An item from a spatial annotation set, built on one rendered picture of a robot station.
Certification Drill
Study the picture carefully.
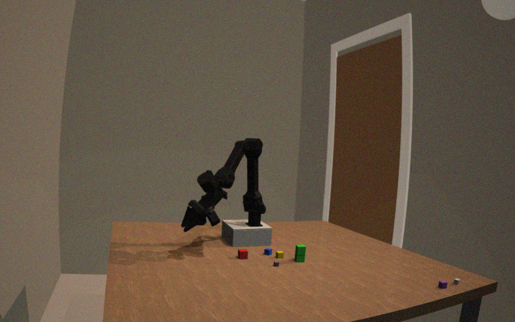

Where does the red block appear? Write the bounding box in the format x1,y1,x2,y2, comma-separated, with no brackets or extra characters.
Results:
238,249,248,259

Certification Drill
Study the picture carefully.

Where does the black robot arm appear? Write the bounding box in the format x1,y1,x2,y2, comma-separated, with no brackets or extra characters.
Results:
197,138,266,227

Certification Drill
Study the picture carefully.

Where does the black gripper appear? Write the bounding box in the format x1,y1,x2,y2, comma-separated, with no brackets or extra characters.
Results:
181,195,216,232

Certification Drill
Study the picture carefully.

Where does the green block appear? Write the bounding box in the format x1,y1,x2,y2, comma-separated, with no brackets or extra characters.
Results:
295,245,306,255
295,253,305,263

